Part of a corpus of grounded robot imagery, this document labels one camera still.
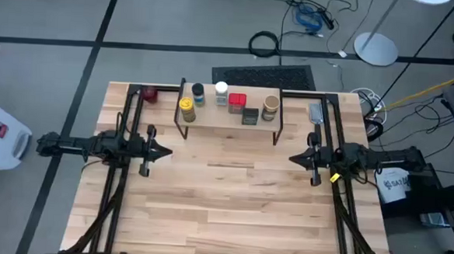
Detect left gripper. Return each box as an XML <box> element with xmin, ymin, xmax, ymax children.
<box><xmin>132</xmin><ymin>123</ymin><xmax>174</xmax><ymax>179</ymax></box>

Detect white-lid bagel sesame jar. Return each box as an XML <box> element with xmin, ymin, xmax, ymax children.
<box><xmin>213</xmin><ymin>81</ymin><xmax>229</xmax><ymax>107</ymax></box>

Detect dark red cup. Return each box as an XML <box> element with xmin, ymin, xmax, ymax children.
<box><xmin>141</xmin><ymin>85</ymin><xmax>159</xmax><ymax>104</ymax></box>

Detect green black pepper tin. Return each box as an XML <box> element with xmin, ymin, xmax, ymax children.
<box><xmin>240</xmin><ymin>107</ymin><xmax>260</xmax><ymax>127</ymax></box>

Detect black equipment cart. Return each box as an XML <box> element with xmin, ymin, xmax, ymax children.
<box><xmin>375</xmin><ymin>158</ymin><xmax>454</xmax><ymax>254</ymax></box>

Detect wooden shelf riser black legs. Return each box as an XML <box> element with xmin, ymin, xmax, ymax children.
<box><xmin>173</xmin><ymin>76</ymin><xmax>286</xmax><ymax>146</ymax></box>

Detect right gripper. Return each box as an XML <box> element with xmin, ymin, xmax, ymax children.
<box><xmin>287</xmin><ymin>130</ymin><xmax>330</xmax><ymax>187</ymax></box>

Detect black power strip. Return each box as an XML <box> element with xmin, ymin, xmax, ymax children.
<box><xmin>317</xmin><ymin>9</ymin><xmax>337</xmax><ymax>32</ymax></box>

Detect yellow cable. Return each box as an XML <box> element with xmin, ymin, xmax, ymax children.
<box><xmin>375</xmin><ymin>61</ymin><xmax>454</xmax><ymax>117</ymax></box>

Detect blue coiled cable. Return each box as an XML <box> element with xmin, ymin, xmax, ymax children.
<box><xmin>293</xmin><ymin>4</ymin><xmax>324</xmax><ymax>32</ymax></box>

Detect white coiled cable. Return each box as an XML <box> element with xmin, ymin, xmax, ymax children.
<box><xmin>347</xmin><ymin>86</ymin><xmax>389</xmax><ymax>124</ymax></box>

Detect coiled black cable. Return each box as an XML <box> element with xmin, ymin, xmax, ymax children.
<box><xmin>247</xmin><ymin>30</ymin><xmax>282</xmax><ymax>61</ymax></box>

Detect grey lamp stand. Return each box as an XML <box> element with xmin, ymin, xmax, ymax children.
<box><xmin>351</xmin><ymin>0</ymin><xmax>403</xmax><ymax>68</ymax></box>

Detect black round cable bundle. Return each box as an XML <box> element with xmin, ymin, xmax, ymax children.
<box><xmin>364</xmin><ymin>113</ymin><xmax>385</xmax><ymax>143</ymax></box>

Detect black-lid green-label spice jar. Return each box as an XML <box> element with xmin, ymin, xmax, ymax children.
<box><xmin>190</xmin><ymin>82</ymin><xmax>207</xmax><ymax>108</ymax></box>

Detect white printed bag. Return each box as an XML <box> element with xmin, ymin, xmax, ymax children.
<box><xmin>373</xmin><ymin>165</ymin><xmax>413</xmax><ymax>206</ymax></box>

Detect tan-lid furikake jar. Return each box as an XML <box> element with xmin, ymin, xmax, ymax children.
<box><xmin>260</xmin><ymin>94</ymin><xmax>281</xmax><ymax>123</ymax></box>

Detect black perforated floor mat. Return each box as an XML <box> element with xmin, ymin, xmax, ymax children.
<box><xmin>211</xmin><ymin>59</ymin><xmax>319</xmax><ymax>92</ymax></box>

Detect yellow-lid chili onion jar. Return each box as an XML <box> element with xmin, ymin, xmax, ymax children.
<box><xmin>177</xmin><ymin>96</ymin><xmax>198</xmax><ymax>124</ymax></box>

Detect red-lid smoked paprika tin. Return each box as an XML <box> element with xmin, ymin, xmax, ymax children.
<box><xmin>227</xmin><ymin>92</ymin><xmax>248</xmax><ymax>116</ymax></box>

